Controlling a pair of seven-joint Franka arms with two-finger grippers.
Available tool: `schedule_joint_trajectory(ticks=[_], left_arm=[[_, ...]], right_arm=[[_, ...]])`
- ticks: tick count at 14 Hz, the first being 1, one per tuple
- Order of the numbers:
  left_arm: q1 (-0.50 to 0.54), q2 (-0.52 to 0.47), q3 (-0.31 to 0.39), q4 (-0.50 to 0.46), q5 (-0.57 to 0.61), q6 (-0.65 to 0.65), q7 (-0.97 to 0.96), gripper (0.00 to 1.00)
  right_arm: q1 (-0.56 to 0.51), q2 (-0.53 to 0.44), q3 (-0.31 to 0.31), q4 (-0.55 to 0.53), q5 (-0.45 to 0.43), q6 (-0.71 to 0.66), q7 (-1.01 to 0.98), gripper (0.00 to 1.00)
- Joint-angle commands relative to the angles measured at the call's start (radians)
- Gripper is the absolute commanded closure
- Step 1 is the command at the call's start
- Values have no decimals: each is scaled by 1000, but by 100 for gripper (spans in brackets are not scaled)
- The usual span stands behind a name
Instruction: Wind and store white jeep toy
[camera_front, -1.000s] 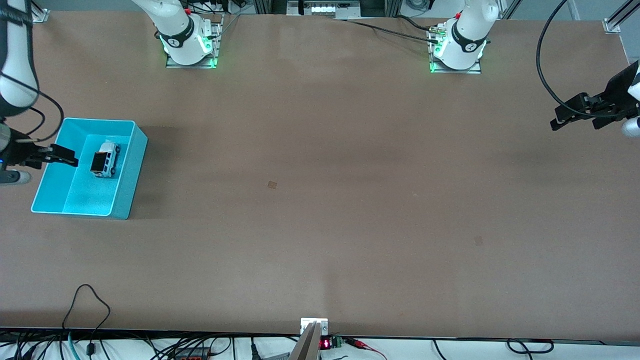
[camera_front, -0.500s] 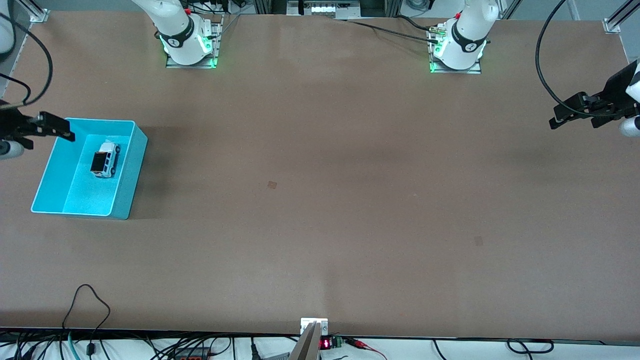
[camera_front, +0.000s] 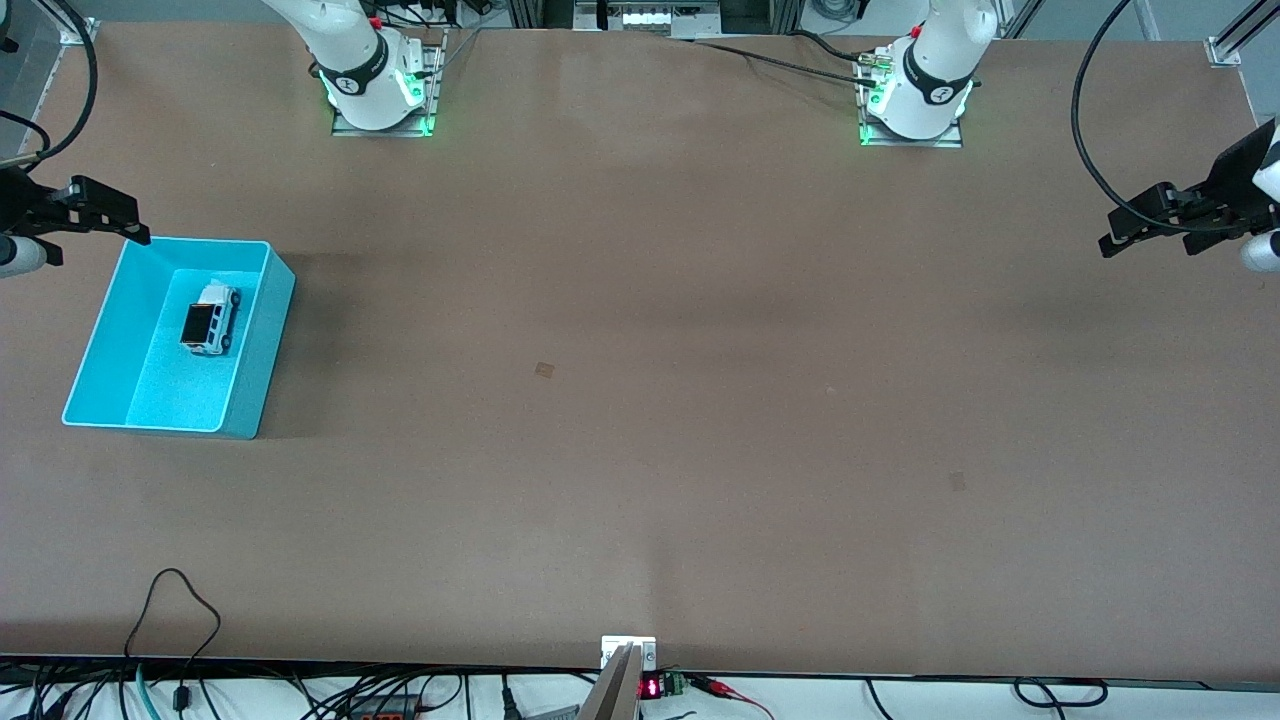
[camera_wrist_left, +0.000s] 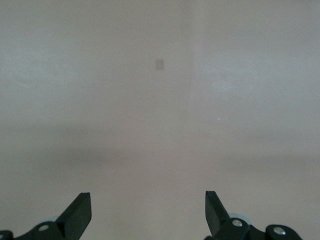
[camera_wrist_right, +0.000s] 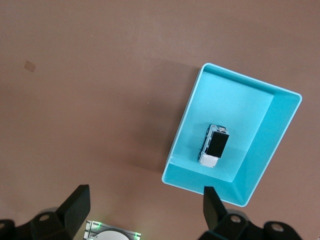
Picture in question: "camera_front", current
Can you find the white toy jeep black roof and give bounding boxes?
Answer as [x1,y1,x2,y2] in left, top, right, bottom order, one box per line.
[180,283,242,357]

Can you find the turquoise plastic bin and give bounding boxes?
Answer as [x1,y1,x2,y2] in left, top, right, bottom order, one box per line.
[62,236,297,440]

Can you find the silver control equipment box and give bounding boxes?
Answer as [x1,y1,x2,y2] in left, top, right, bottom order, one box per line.
[575,0,721,39]

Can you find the red black clip leads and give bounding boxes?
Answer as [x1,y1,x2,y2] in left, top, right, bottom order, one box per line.
[688,675,776,720]

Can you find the white mounting plate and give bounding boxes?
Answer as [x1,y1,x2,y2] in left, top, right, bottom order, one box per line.
[601,636,658,671]

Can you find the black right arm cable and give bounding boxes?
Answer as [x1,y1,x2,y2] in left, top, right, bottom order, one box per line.
[0,0,99,166]

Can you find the aluminium frame profile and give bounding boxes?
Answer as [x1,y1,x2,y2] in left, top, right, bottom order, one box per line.
[40,0,101,46]
[1208,0,1280,67]

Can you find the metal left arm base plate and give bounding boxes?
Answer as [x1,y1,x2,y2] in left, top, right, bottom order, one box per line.
[858,50,963,149]

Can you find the black base power cable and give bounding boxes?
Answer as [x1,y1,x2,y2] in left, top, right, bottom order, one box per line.
[690,30,881,89]

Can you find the thin black looped cable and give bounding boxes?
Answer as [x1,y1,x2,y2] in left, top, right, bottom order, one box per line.
[125,568,223,711]

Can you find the black coiled floor cable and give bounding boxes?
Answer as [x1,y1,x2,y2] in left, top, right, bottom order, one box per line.
[1013,678,1109,709]

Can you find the grey metal camera bar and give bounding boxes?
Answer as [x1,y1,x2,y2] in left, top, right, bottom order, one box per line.
[578,645,641,720]

